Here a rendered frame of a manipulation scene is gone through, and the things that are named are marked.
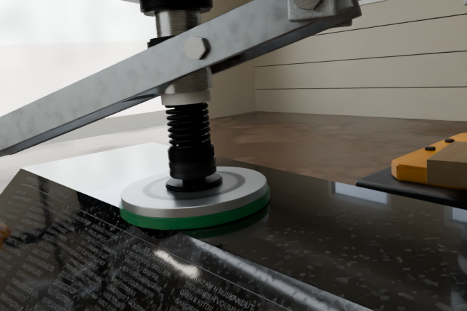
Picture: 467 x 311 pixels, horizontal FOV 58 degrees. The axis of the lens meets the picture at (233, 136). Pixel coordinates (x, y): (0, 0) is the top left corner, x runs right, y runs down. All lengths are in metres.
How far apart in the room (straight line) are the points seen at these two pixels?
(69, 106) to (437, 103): 6.63
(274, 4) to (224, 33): 0.07
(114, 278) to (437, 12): 6.68
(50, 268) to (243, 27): 0.47
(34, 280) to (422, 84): 6.72
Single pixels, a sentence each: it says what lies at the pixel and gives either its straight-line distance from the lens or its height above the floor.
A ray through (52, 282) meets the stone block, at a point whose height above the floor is 0.75.
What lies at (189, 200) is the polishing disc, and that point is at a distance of 0.56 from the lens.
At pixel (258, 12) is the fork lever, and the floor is 1.10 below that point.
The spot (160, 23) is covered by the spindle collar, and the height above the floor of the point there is 1.11.
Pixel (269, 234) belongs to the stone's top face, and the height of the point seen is 0.85.
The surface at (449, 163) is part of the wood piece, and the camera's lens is 0.92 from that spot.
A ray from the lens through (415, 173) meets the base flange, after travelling 1.08.
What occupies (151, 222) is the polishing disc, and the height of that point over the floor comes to 0.86.
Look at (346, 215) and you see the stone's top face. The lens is 0.55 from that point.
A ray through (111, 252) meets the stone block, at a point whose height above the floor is 0.81.
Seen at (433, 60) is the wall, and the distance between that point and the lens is 7.04.
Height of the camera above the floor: 1.04
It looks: 9 degrees down
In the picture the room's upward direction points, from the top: 5 degrees counter-clockwise
